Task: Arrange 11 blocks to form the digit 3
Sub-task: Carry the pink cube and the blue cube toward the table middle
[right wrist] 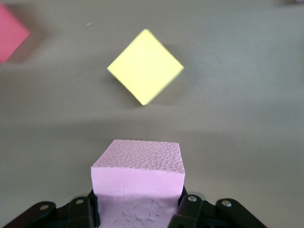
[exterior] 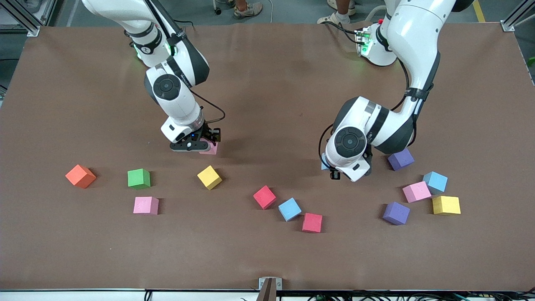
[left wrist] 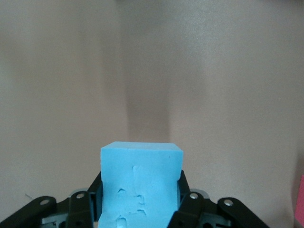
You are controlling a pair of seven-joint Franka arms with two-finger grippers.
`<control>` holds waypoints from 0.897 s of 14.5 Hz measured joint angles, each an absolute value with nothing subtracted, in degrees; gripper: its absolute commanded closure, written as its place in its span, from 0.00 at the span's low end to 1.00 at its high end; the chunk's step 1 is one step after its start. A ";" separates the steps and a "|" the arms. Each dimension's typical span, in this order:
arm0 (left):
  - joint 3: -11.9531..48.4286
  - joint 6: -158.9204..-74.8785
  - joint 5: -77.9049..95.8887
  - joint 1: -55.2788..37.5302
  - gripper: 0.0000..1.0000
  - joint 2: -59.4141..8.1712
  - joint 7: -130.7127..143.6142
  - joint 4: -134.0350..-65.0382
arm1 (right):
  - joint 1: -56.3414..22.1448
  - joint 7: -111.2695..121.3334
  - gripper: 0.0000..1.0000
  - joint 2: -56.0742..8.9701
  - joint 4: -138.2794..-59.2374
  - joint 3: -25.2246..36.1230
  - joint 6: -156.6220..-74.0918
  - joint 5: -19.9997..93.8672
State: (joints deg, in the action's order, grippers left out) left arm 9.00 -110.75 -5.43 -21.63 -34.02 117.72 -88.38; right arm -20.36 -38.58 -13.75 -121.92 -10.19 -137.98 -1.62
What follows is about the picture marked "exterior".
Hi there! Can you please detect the aluminium frame post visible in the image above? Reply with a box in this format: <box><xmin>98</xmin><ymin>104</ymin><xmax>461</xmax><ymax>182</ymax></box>
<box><xmin>0</xmin><ymin>0</ymin><xmax>41</xmax><ymax>37</ymax></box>
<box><xmin>502</xmin><ymin>0</ymin><xmax>535</xmax><ymax>32</ymax></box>

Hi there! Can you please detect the red foam block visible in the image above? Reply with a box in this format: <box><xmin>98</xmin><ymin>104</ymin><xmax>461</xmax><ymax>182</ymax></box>
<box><xmin>252</xmin><ymin>185</ymin><xmax>277</xmax><ymax>210</ymax></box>
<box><xmin>302</xmin><ymin>212</ymin><xmax>323</xmax><ymax>233</ymax></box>

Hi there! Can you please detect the black arm base cable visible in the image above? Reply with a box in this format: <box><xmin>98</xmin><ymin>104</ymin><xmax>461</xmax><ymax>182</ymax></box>
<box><xmin>324</xmin><ymin>20</ymin><xmax>361</xmax><ymax>45</ymax></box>

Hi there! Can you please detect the green foam block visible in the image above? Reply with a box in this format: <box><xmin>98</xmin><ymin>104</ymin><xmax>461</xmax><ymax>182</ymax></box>
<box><xmin>127</xmin><ymin>168</ymin><xmax>151</xmax><ymax>189</ymax></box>

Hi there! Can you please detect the purple foam block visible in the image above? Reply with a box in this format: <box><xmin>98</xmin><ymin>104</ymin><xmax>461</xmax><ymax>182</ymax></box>
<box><xmin>387</xmin><ymin>148</ymin><xmax>415</xmax><ymax>171</ymax></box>
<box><xmin>382</xmin><ymin>202</ymin><xmax>411</xmax><ymax>226</ymax></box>

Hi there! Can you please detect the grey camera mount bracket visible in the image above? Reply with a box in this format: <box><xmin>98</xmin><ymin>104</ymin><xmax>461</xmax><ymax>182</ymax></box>
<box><xmin>259</xmin><ymin>277</ymin><xmax>283</xmax><ymax>301</ymax></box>

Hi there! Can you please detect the grey sneaker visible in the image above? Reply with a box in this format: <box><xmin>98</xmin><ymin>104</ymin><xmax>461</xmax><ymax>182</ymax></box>
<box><xmin>233</xmin><ymin>1</ymin><xmax>263</xmax><ymax>20</ymax></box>

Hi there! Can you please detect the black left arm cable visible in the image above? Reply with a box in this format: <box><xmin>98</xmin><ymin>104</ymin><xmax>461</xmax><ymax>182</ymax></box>
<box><xmin>318</xmin><ymin>122</ymin><xmax>336</xmax><ymax>163</ymax></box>

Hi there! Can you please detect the white corrugated hose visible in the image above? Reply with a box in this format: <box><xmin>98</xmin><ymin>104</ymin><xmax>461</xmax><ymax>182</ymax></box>
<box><xmin>367</xmin><ymin>3</ymin><xmax>389</xmax><ymax>23</ymax></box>

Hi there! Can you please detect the brown table cover sheet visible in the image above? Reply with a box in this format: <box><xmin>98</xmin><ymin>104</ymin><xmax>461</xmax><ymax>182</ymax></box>
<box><xmin>0</xmin><ymin>22</ymin><xmax>535</xmax><ymax>292</ymax></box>

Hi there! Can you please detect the orange foam block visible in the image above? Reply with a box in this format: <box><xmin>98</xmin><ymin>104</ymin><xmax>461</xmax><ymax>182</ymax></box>
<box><xmin>65</xmin><ymin>164</ymin><xmax>97</xmax><ymax>189</ymax></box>

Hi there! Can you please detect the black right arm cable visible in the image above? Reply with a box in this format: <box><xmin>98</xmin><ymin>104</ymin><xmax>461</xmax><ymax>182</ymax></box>
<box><xmin>190</xmin><ymin>89</ymin><xmax>227</xmax><ymax>131</ymax></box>

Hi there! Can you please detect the yellow foam block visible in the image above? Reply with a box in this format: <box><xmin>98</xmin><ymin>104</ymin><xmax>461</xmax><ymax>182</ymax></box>
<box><xmin>432</xmin><ymin>195</ymin><xmax>461</xmax><ymax>216</ymax></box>
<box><xmin>197</xmin><ymin>165</ymin><xmax>223</xmax><ymax>191</ymax></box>

